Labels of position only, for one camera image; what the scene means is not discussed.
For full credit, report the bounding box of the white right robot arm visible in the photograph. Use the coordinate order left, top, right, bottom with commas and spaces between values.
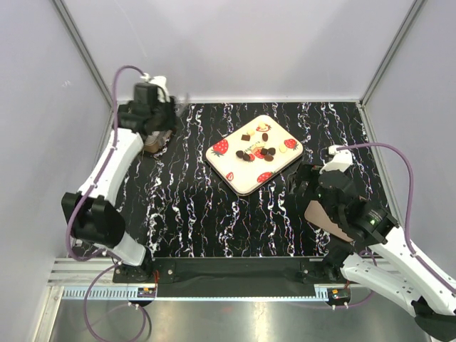
289, 164, 455, 341

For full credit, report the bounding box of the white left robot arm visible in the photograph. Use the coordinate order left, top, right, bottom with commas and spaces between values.
61, 73, 177, 282

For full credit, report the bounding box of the brown chocolate box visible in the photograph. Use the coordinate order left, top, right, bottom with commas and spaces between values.
143, 130, 173, 154

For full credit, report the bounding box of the strawberry print tray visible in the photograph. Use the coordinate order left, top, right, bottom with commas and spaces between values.
205, 115, 304, 196

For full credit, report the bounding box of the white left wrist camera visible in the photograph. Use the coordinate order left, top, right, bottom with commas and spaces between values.
140, 73, 169, 96

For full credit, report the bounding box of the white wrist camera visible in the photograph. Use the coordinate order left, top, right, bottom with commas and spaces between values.
320, 145, 353, 174
140, 73, 169, 96

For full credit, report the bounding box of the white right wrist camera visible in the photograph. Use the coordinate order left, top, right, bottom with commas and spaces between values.
320, 145, 353, 174

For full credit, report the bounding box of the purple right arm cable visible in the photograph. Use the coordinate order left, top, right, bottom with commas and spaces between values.
338, 142, 456, 296

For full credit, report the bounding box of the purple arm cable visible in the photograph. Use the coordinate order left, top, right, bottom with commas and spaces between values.
66, 65, 154, 341
338, 142, 456, 296

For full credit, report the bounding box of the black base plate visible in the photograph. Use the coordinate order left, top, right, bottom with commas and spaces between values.
113, 256, 346, 301

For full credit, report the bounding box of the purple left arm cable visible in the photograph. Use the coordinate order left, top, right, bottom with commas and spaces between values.
66, 65, 154, 341

